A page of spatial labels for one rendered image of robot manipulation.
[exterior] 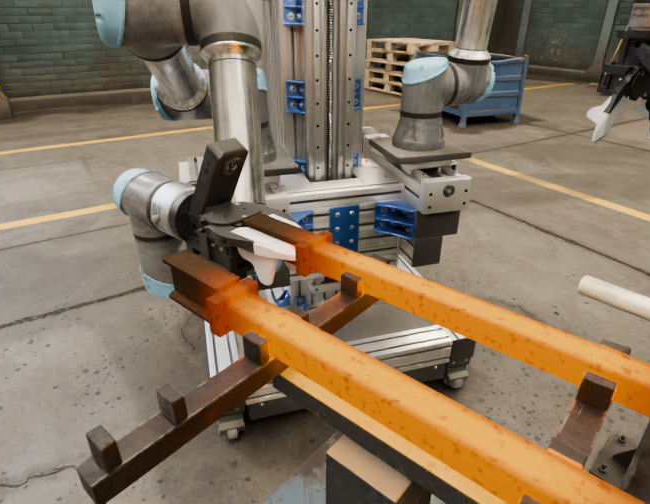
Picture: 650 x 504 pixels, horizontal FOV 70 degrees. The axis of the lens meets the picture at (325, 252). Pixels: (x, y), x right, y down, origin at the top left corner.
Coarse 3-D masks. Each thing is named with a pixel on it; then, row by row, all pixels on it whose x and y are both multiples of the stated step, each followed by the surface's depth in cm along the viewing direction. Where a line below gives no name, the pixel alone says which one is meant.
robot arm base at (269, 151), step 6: (264, 126) 116; (264, 132) 117; (264, 138) 117; (270, 138) 119; (264, 144) 117; (270, 144) 119; (264, 150) 117; (270, 150) 120; (276, 150) 122; (264, 156) 117; (270, 156) 119; (276, 156) 122; (264, 162) 118; (270, 162) 119
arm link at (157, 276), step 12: (144, 240) 67; (156, 240) 67; (168, 240) 68; (180, 240) 70; (144, 252) 68; (156, 252) 68; (168, 252) 69; (144, 264) 70; (156, 264) 69; (144, 276) 71; (156, 276) 70; (168, 276) 70; (156, 288) 71; (168, 288) 71
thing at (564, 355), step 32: (256, 224) 52; (288, 224) 52; (320, 256) 46; (352, 256) 46; (384, 288) 42; (416, 288) 41; (448, 288) 41; (448, 320) 39; (480, 320) 37; (512, 320) 37; (512, 352) 36; (544, 352) 34; (576, 352) 33; (608, 352) 33; (576, 384) 33; (640, 384) 30
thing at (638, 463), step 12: (648, 432) 44; (648, 444) 44; (636, 456) 46; (648, 456) 45; (636, 468) 46; (648, 468) 45; (624, 480) 48; (636, 480) 46; (648, 480) 46; (636, 492) 47; (648, 492) 46
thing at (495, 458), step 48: (192, 288) 43; (240, 288) 40; (288, 336) 35; (336, 384) 32; (384, 384) 30; (432, 432) 27; (480, 432) 27; (480, 480) 26; (528, 480) 24; (576, 480) 24
